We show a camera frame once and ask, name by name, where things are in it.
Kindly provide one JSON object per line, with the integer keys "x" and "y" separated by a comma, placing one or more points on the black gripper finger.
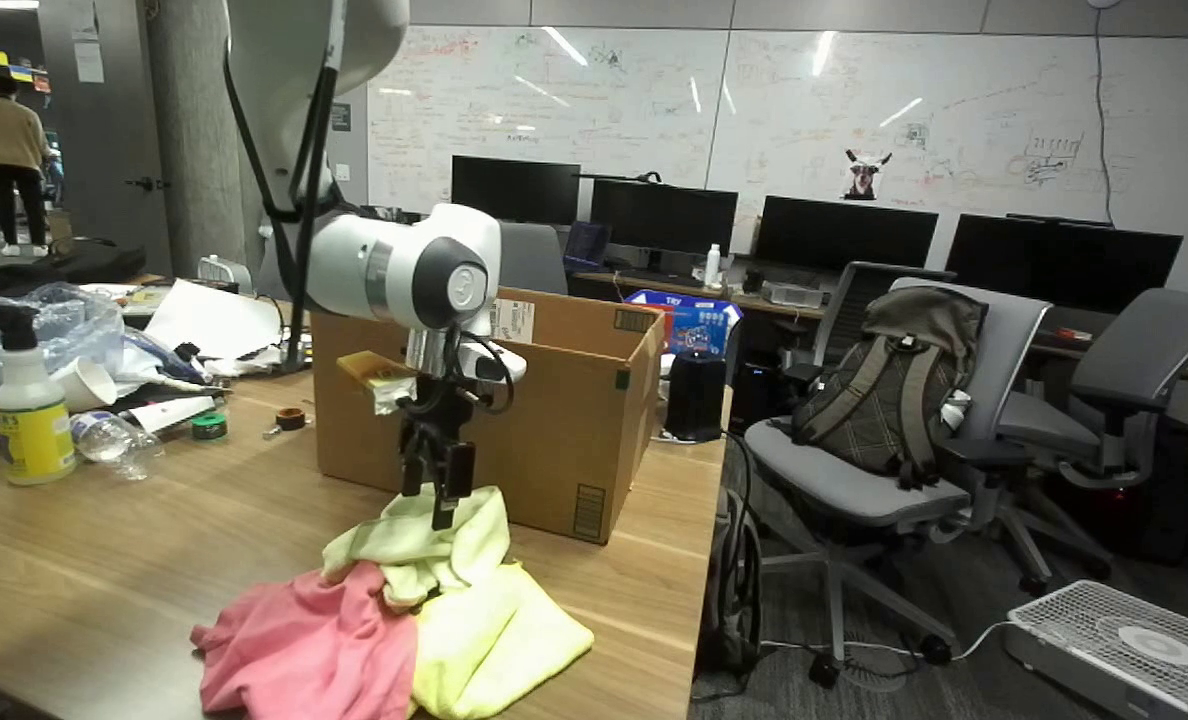
{"x": 440, "y": 508}

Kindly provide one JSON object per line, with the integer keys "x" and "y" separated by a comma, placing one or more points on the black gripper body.
{"x": 432, "y": 445}

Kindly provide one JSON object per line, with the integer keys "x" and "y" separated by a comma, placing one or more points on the pale green towel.
{"x": 421, "y": 559}

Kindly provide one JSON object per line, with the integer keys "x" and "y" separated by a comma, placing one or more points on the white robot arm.
{"x": 439, "y": 279}

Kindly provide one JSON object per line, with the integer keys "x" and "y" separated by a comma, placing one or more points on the brown cardboard box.
{"x": 569, "y": 443}

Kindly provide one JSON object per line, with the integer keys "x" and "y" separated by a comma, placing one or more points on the yellow-green cloth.
{"x": 489, "y": 644}

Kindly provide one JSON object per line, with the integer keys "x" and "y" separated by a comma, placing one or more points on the small brown tape roll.
{"x": 286, "y": 420}

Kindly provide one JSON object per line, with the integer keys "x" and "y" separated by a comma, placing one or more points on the pink cloth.
{"x": 309, "y": 648}

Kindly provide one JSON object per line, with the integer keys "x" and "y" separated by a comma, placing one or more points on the green tape roll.
{"x": 211, "y": 426}

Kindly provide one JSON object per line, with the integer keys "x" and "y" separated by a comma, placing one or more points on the white paper pile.
{"x": 219, "y": 321}

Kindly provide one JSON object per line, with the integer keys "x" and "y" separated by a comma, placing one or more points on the black monitor far left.
{"x": 518, "y": 190}

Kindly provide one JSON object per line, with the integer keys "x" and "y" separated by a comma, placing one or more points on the black monitor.
{"x": 830, "y": 232}
{"x": 518, "y": 190}
{"x": 663, "y": 217}
{"x": 1061, "y": 261}

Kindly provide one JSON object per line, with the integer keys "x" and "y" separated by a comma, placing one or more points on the blue snack bag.
{"x": 693, "y": 321}

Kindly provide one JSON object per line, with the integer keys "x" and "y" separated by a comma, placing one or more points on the clear plastic bottle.
{"x": 115, "y": 443}

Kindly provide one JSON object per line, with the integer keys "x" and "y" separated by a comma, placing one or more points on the yellow spray bottle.
{"x": 35, "y": 413}

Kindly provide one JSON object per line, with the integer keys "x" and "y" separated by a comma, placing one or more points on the grey office chair right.
{"x": 857, "y": 515}

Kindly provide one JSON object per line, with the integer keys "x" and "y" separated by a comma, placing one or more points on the olive grey backpack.
{"x": 902, "y": 391}

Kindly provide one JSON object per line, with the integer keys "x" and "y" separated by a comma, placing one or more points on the person in tan shirt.
{"x": 20, "y": 163}

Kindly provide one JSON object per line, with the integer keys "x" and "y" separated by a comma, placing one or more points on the white floor fan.
{"x": 1117, "y": 635}

